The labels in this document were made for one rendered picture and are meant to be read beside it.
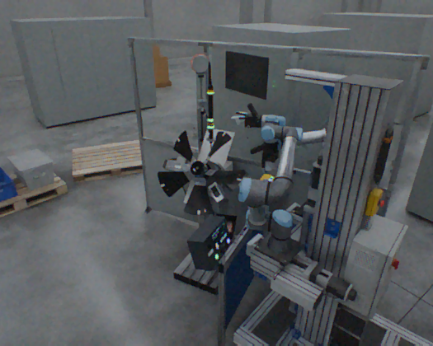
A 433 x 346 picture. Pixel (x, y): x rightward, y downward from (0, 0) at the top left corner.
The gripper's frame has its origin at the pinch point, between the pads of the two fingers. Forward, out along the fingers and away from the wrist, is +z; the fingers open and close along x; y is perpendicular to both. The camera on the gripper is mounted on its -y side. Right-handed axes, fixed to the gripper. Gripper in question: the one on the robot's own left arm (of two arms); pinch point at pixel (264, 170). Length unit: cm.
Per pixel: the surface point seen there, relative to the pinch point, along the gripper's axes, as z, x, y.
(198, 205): 45, 6, -52
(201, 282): 135, 15, -56
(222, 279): 71, -30, -14
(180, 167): 32, 33, -84
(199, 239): 18, -56, -15
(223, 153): 22, 56, -54
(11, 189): 117, 25, -335
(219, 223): 17.9, -39.2, -11.1
